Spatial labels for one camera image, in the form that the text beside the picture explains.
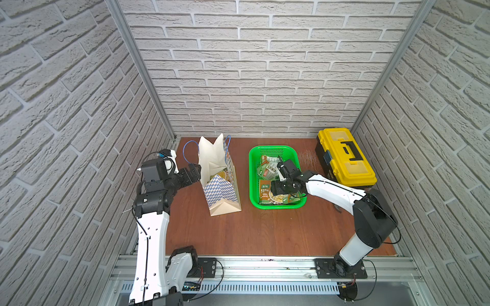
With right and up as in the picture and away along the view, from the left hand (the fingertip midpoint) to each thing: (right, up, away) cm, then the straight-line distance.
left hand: (186, 166), depth 72 cm
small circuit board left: (+2, -47, 0) cm, 47 cm away
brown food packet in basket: (+33, -16, +20) cm, 41 cm away
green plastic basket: (+44, +6, +34) cm, 56 cm away
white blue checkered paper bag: (+13, -4, -1) cm, 13 cm away
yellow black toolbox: (+67, +3, +16) cm, 69 cm away
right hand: (+39, -11, +18) cm, 45 cm away
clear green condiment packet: (+34, -3, +28) cm, 45 cm away
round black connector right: (+62, -48, -1) cm, 79 cm away
